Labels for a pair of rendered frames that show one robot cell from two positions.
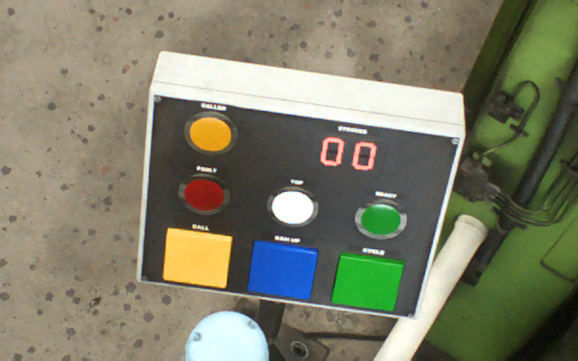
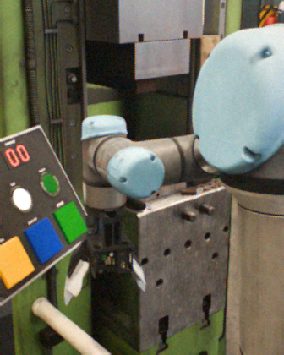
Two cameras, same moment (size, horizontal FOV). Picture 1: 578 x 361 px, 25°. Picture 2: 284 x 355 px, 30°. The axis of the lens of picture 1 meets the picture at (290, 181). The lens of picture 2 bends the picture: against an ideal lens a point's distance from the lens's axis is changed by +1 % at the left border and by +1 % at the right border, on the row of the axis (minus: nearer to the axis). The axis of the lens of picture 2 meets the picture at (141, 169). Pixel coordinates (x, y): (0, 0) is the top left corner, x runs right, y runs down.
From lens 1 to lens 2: 1.23 m
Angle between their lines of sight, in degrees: 62
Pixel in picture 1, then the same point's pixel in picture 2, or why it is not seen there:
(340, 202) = (33, 185)
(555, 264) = not seen: hidden behind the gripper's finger
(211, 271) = (24, 263)
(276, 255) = (36, 230)
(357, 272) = (65, 216)
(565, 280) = (85, 287)
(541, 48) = (14, 129)
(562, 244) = not seen: hidden behind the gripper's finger
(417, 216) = (57, 174)
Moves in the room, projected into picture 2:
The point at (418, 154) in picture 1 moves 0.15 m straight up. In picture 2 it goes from (35, 142) to (31, 74)
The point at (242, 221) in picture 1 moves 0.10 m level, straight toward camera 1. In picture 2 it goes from (11, 223) to (56, 232)
